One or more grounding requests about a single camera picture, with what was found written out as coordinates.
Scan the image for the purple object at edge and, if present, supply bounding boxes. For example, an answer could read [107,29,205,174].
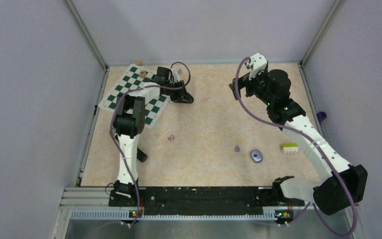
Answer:
[316,112,327,122]

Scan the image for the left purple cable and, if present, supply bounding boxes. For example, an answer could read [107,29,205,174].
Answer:
[109,61,191,227]

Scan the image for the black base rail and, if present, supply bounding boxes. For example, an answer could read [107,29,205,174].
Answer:
[108,186,305,216]

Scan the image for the green white toy brick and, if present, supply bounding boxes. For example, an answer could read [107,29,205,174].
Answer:
[280,142,299,155]

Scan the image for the green white chessboard mat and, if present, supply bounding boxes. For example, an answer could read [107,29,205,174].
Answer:
[98,64,170,128]

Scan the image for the grey purple charging case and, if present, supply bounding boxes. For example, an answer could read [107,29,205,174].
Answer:
[250,149,263,163]

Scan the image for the white perforated cable duct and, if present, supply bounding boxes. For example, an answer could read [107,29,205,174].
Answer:
[70,209,277,221]

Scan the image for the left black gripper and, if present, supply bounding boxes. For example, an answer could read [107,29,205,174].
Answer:
[164,80,192,104]

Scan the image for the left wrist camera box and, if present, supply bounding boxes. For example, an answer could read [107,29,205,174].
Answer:
[171,69,183,83]

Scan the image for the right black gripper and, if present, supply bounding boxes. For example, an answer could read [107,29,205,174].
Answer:
[230,68,275,106]

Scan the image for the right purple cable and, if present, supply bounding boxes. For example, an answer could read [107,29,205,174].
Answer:
[234,56,359,238]

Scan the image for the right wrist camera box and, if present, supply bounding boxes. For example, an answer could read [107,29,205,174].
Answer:
[248,52,268,80]

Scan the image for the wooden chess piece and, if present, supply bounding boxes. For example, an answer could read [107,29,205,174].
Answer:
[139,71,147,78]

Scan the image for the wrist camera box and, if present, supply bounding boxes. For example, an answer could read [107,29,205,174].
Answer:
[248,52,268,80]
[171,69,183,83]

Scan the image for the black cuboid bar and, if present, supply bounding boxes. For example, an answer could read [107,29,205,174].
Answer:
[137,148,148,162]

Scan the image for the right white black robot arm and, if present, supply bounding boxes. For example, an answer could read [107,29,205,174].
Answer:
[229,70,368,216]

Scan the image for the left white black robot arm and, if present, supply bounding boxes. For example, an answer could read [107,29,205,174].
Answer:
[110,67,194,206]

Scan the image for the purple cable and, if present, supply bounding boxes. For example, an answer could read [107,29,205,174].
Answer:
[109,61,191,227]
[234,56,359,238]

